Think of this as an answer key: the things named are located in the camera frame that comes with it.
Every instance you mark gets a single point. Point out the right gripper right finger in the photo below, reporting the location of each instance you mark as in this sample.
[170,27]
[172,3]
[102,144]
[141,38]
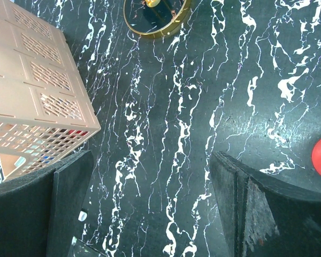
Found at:
[262,215]

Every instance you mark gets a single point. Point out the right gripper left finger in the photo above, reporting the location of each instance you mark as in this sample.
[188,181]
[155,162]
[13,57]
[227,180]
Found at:
[39,210]

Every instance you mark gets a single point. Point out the pink plastic file organizer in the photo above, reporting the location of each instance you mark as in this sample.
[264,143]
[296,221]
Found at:
[45,111]

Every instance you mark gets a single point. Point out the gold wire glass rack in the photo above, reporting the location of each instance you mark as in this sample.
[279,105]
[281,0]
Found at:
[155,18]

